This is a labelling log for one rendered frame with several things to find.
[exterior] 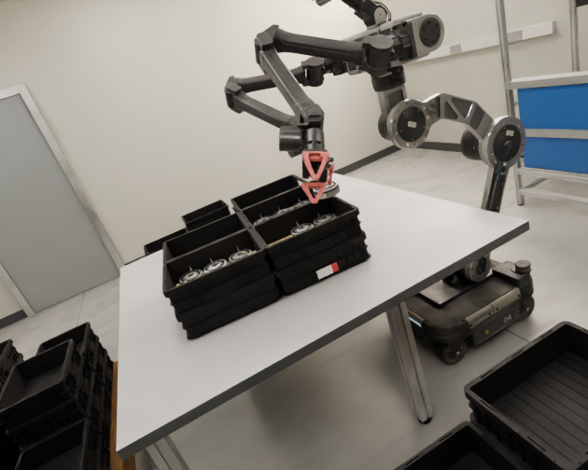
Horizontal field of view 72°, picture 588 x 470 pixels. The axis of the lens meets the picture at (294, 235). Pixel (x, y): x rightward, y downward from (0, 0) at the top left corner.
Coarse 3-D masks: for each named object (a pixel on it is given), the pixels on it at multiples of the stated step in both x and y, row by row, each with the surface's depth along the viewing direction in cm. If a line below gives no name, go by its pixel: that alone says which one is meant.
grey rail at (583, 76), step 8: (576, 72) 240; (584, 72) 234; (512, 80) 275; (520, 80) 268; (528, 80) 260; (536, 80) 256; (544, 80) 251; (552, 80) 247; (560, 80) 242; (568, 80) 238; (576, 80) 234; (584, 80) 230; (512, 88) 273; (520, 88) 268
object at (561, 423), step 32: (544, 352) 117; (576, 352) 119; (480, 384) 110; (512, 384) 115; (544, 384) 114; (576, 384) 111; (480, 416) 108; (512, 416) 108; (544, 416) 106; (576, 416) 103; (512, 448) 100; (544, 448) 88; (576, 448) 96
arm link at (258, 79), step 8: (304, 64) 172; (312, 64) 172; (320, 64) 172; (296, 72) 174; (304, 72) 173; (232, 80) 171; (240, 80) 172; (248, 80) 172; (256, 80) 172; (264, 80) 172; (272, 80) 173; (304, 80) 176; (320, 80) 177; (224, 88) 168; (248, 88) 173; (256, 88) 174; (264, 88) 175; (232, 96) 167; (232, 104) 170
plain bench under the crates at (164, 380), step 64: (384, 192) 229; (384, 256) 164; (448, 256) 149; (128, 320) 185; (256, 320) 151; (320, 320) 138; (128, 384) 140; (192, 384) 129; (256, 384) 125; (128, 448) 114
